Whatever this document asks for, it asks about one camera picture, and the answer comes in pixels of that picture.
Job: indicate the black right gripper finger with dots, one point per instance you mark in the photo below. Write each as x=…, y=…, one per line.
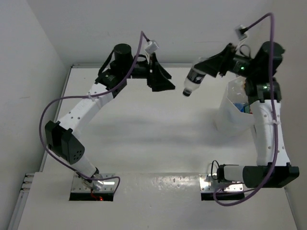
x=211, y=68
x=218, y=58

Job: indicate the black cap small bottle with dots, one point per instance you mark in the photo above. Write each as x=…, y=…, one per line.
x=194, y=78

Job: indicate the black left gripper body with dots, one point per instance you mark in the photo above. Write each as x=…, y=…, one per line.
x=141, y=69

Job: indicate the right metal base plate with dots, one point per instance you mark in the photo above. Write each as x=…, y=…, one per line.
x=209, y=185

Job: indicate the blue label clear bottle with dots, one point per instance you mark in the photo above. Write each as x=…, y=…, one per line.
x=243, y=107

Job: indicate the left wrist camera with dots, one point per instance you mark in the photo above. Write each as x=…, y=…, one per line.
x=151, y=47

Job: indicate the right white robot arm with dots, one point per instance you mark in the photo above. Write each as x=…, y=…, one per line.
x=273, y=168

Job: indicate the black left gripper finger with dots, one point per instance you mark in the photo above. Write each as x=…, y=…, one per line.
x=158, y=70
x=159, y=82

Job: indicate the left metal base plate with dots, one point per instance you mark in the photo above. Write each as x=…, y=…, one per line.
x=79, y=185

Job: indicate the white plastic bin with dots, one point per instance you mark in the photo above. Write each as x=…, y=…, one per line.
x=229, y=120

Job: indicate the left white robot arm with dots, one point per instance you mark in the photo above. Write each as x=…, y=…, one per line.
x=63, y=135

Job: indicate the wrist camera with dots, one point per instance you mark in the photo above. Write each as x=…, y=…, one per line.
x=241, y=32
x=151, y=47

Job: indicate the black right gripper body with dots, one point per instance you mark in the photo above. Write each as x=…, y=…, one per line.
x=237, y=63

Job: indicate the metal base plate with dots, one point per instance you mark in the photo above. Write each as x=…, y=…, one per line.
x=79, y=185
x=209, y=185

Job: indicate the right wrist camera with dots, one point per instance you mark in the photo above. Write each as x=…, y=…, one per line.
x=241, y=32

